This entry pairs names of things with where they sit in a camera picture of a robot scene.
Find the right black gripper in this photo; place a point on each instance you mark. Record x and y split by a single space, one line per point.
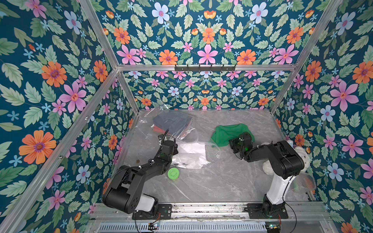
236 144

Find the white teddy bear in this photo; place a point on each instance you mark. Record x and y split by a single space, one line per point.
304 157

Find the clear plastic mesh cup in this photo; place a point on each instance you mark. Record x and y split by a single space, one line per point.
304 182

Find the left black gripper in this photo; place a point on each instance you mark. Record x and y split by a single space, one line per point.
175 151

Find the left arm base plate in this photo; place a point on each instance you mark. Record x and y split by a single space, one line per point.
159 211

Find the bag of folded clothes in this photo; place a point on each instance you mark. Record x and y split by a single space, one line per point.
176 123

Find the black hook rail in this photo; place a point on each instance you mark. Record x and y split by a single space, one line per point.
198 68

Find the aluminium front rail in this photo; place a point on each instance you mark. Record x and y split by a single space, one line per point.
298 210

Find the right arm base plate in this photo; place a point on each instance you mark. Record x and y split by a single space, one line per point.
266 211

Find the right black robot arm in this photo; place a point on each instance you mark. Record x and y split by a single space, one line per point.
279 186

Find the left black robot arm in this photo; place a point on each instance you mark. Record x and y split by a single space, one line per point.
124 190

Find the green round lid container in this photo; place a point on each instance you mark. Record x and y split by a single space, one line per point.
173 174

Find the clear vacuum bag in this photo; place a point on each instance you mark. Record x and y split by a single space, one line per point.
212 150

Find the green tank top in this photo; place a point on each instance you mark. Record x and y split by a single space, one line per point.
223 134

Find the white folded garment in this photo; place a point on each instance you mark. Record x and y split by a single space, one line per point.
191 156

